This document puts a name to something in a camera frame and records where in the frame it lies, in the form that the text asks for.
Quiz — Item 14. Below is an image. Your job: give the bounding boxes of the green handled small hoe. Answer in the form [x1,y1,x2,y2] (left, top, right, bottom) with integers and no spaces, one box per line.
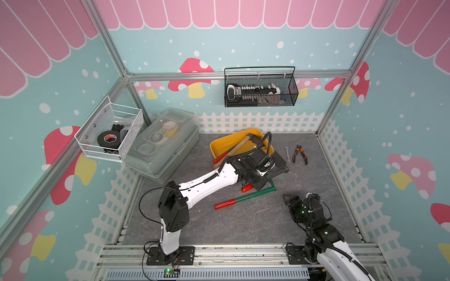
[214,180,276,210]

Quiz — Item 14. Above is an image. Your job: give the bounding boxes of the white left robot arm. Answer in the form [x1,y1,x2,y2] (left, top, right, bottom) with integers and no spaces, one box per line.
[158,148,288,256]

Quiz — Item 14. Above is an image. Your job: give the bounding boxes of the black wire mesh basket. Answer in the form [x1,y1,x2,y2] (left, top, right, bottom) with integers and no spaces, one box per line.
[223,66,299,107]

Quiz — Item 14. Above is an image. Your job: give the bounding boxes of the clear acrylic wall bin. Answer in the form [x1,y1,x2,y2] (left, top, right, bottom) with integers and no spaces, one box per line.
[75,97,144,163]

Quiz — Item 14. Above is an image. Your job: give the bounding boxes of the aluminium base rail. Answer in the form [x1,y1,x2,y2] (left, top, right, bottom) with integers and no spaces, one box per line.
[94,244,387,281]

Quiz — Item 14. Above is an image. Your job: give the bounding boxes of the translucent green storage box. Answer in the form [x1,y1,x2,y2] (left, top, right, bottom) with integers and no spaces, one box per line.
[125,108,199,185]

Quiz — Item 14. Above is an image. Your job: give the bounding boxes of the wooden handled small hoe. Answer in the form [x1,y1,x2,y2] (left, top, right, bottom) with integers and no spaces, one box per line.
[213,133,259,169]

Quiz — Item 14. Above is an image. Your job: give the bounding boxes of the orange black pliers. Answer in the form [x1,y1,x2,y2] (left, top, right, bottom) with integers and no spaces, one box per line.
[292,145,309,165]

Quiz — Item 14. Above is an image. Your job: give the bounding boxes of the white socket set holder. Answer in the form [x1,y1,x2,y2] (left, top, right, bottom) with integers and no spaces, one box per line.
[226,83,281,103]

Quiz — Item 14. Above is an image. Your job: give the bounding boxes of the yellow plastic tray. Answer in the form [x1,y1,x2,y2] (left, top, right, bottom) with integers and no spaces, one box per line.
[210,128,264,161]

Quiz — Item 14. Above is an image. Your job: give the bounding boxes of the small steel wrench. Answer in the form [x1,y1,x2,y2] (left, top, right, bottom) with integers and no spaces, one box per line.
[284,146,291,165]

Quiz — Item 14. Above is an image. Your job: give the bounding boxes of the black tape roll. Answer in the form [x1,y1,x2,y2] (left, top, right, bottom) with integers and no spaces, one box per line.
[97,130,121,149]

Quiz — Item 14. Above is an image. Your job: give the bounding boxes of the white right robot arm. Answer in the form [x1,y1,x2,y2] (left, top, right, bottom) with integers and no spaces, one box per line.
[283,193,374,281]

